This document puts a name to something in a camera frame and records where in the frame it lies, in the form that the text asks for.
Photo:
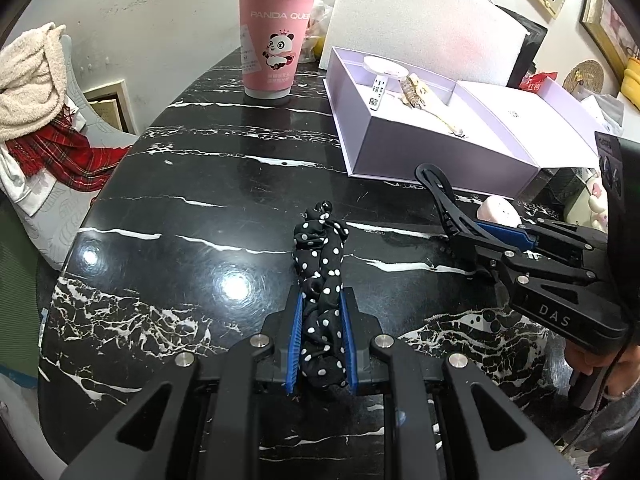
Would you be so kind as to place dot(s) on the cream fleece cloth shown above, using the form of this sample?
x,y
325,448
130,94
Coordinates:
x,y
30,85

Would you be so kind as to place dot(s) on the black polka dot scrunchie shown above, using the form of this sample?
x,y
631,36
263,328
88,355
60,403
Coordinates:
x,y
320,280

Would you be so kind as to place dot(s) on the wooden framed board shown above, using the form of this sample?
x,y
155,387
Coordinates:
x,y
107,110

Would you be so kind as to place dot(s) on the small lavender carton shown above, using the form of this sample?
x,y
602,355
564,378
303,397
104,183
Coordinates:
x,y
378,92

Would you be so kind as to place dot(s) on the round woven mat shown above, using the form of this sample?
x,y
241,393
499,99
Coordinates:
x,y
585,75

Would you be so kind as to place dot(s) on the pink round case green label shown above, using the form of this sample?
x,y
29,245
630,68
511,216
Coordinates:
x,y
495,210

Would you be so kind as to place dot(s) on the cream water bottle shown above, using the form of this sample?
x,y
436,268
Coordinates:
x,y
597,205

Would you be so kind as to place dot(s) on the white cloth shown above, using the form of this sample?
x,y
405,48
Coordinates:
x,y
12,175

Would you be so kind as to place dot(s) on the grey foil packet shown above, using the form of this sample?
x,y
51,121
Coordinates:
x,y
602,110

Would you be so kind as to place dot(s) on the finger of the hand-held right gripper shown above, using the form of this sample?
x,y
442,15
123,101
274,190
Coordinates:
x,y
505,234
480,247

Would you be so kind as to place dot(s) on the white foam sheet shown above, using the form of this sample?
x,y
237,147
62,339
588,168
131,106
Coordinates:
x,y
425,15

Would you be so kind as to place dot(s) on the pale yellow hair clip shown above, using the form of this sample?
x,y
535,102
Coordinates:
x,y
445,115

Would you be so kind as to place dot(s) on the plastic bag of cups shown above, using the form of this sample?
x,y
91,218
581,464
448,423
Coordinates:
x,y
317,30

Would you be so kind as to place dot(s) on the yellow pot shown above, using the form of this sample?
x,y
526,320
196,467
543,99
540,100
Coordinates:
x,y
632,85

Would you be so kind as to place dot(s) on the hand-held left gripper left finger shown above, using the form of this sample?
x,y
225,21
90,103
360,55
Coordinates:
x,y
295,355

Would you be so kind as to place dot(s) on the black hair claw clip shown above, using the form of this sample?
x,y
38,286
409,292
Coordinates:
x,y
445,200

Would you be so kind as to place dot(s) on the person's right forearm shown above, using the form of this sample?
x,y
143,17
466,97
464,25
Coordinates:
x,y
615,435

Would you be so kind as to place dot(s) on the lavender gift box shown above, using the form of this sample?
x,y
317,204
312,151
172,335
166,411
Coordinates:
x,y
400,140

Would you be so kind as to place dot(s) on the red plaid scarf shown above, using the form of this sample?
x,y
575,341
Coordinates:
x,y
65,155

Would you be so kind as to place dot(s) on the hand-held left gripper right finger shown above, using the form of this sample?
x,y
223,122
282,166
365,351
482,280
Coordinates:
x,y
351,355

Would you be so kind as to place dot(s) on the person's right hand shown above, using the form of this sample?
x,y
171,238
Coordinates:
x,y
625,375

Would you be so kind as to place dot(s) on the gold framed picture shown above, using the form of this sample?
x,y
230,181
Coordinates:
x,y
610,25

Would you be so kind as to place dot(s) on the pink panda paper cup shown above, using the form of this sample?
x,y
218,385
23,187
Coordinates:
x,y
272,45

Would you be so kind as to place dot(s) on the red paper packet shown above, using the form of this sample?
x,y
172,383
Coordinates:
x,y
540,82

